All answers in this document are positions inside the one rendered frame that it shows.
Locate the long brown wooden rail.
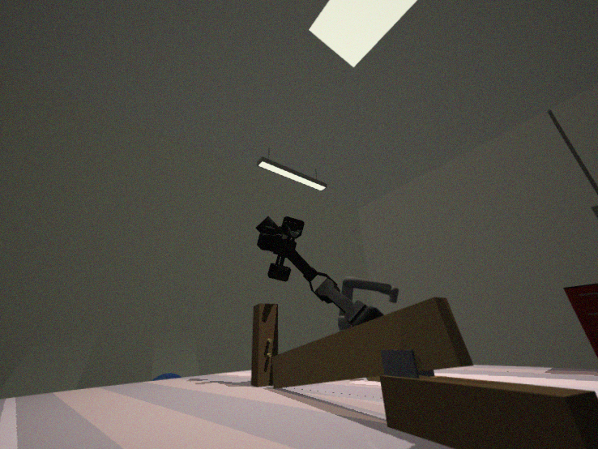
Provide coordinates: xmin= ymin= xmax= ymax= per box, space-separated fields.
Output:
xmin=272 ymin=297 xmax=474 ymax=389

